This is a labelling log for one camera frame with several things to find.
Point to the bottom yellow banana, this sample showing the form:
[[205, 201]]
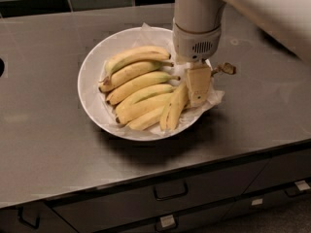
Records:
[[166, 116]]

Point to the black drawer handle centre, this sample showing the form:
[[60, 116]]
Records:
[[168, 191]]

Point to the large white bowl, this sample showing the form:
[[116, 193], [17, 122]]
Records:
[[92, 72]]

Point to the drawer handle with label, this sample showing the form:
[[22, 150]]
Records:
[[299, 188], [166, 223]]

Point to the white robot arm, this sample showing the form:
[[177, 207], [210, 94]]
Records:
[[197, 28]]

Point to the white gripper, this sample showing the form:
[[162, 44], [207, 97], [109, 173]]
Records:
[[195, 46]]

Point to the lower drawer handle with label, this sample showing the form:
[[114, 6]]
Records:
[[166, 223]]

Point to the long yellow banana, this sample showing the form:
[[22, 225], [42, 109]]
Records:
[[192, 91]]

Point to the upper centre drawer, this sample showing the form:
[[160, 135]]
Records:
[[107, 210]]

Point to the black handle left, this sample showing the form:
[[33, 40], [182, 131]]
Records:
[[30, 221]]

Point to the right drawer handle with label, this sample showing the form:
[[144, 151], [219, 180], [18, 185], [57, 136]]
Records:
[[299, 188]]

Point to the small white drawer label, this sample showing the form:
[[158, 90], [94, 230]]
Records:
[[257, 202]]

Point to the top yellow banana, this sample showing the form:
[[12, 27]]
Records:
[[129, 56]]

